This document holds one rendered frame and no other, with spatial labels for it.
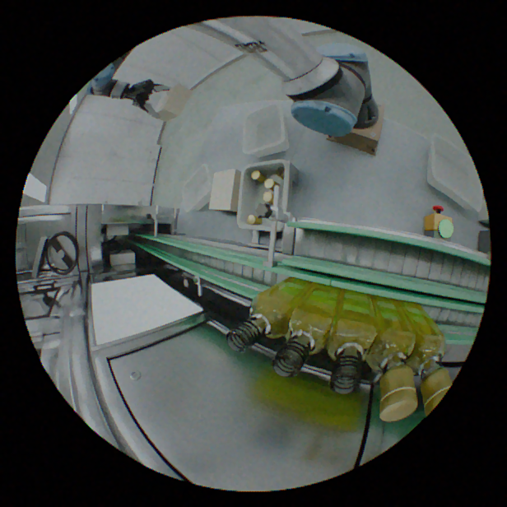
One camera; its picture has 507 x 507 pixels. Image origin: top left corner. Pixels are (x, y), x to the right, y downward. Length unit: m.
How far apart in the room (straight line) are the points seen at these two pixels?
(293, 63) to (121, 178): 3.78
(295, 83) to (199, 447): 0.50
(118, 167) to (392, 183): 4.01
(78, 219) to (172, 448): 0.96
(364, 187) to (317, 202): 0.16
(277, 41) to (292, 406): 0.49
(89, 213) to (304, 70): 0.99
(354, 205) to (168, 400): 0.61
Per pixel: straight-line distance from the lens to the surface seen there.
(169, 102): 0.68
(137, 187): 3.91
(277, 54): 0.27
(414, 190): 0.57
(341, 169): 0.54
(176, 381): 0.30
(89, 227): 0.99
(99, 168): 3.92
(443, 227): 0.48
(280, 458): 0.25
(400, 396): 0.16
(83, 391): 0.35
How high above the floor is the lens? 1.24
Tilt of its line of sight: 55 degrees down
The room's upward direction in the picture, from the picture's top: 98 degrees counter-clockwise
